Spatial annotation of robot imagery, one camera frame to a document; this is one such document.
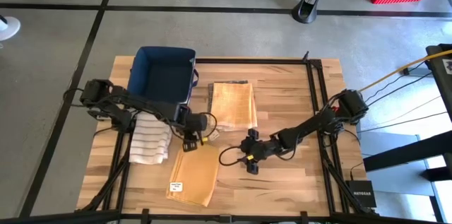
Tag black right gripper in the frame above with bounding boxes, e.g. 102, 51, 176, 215
237, 136, 283, 175

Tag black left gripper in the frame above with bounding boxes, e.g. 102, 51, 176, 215
175, 105, 208, 153

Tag yellow waffle towel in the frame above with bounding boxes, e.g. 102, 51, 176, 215
210, 81, 258, 131
165, 141, 220, 208

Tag white pink-striped towel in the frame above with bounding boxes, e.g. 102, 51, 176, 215
128, 110, 173, 166

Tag navy fabric basket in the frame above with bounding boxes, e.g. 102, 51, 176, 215
126, 46, 200, 107

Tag grey power adapter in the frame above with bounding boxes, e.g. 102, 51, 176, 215
402, 66, 434, 78

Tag black desk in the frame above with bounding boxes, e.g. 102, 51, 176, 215
363, 42, 452, 182

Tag white round-based stand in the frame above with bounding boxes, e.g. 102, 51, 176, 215
0, 14, 21, 42

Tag black right camera cable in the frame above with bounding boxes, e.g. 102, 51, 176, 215
218, 146, 248, 167

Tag black camera cable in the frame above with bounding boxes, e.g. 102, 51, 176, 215
218, 146, 248, 167
197, 112, 219, 143

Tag black left camera cable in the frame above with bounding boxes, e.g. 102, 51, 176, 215
197, 112, 219, 143

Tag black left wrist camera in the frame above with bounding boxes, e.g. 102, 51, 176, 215
176, 105, 194, 126

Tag black aluminium table frame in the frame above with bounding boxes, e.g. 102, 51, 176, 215
0, 50, 452, 224

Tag black Netgear switch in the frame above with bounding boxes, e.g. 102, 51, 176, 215
345, 179, 378, 210

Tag black floor cable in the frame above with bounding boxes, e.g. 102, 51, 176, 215
356, 110, 449, 134

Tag yellow cable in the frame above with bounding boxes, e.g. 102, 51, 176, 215
358, 49, 452, 93

